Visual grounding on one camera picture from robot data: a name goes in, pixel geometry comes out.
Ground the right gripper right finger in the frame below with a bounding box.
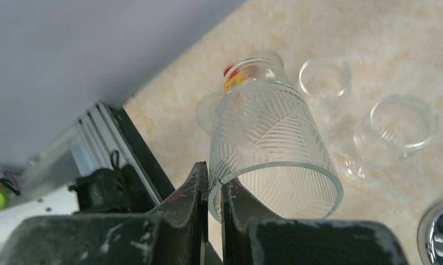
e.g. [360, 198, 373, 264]
[221, 179, 408, 264]

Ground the chrome wine glass rack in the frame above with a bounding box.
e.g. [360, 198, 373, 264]
[417, 200, 443, 265]

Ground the clear wine glass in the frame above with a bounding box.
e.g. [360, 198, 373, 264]
[297, 56, 352, 119]
[340, 93, 439, 184]

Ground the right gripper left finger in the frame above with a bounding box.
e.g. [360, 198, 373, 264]
[0, 162, 208, 264]

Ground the red yellow toy block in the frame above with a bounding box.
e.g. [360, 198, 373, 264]
[223, 64, 245, 94]

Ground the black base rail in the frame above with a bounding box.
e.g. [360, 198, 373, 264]
[68, 103, 175, 213]

